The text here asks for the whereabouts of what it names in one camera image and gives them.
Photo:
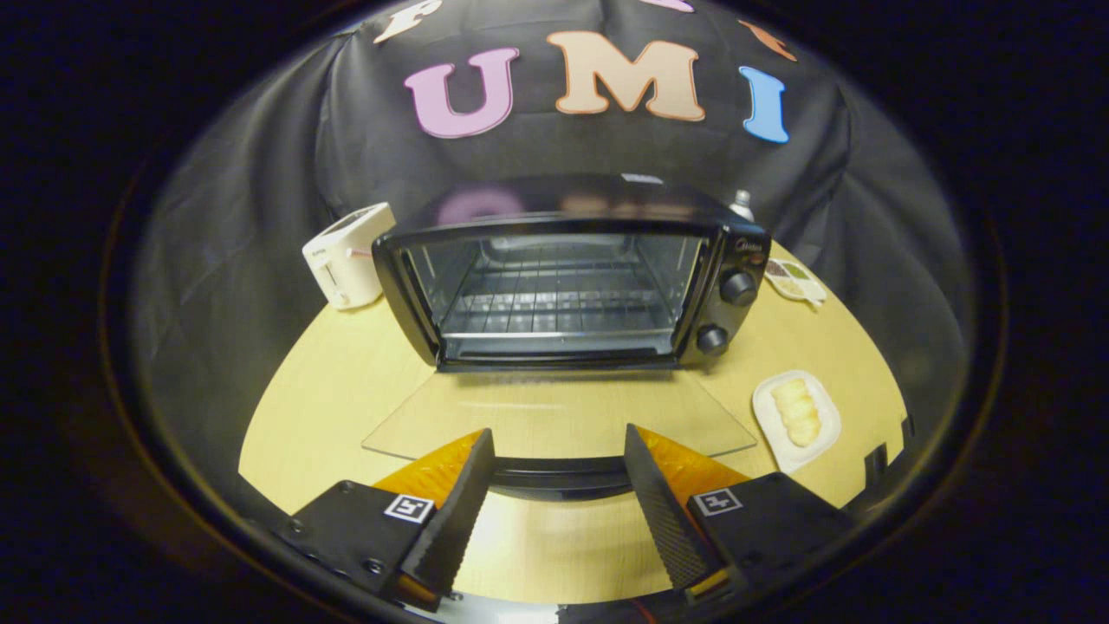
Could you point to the silver bottle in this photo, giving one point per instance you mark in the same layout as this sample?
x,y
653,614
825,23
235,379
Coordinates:
x,y
742,206

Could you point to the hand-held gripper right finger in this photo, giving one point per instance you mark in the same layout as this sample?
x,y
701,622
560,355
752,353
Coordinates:
x,y
663,511

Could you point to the black toaster oven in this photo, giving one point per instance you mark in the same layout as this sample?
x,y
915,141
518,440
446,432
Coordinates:
x,y
572,208

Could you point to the white rectangular plate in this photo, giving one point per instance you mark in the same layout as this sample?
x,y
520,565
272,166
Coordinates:
x,y
775,438

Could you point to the pale yellow pastry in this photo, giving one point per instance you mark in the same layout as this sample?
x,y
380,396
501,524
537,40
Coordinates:
x,y
797,412

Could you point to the black backdrop cloth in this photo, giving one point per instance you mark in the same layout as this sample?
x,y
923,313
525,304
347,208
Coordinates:
x,y
260,173

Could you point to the white divided seasoning dish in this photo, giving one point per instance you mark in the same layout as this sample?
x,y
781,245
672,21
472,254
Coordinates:
x,y
793,279

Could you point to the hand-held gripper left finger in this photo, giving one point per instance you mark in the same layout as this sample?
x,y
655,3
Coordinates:
x,y
455,511

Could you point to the white pop-up toaster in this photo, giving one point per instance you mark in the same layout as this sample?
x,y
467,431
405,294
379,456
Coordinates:
x,y
351,256

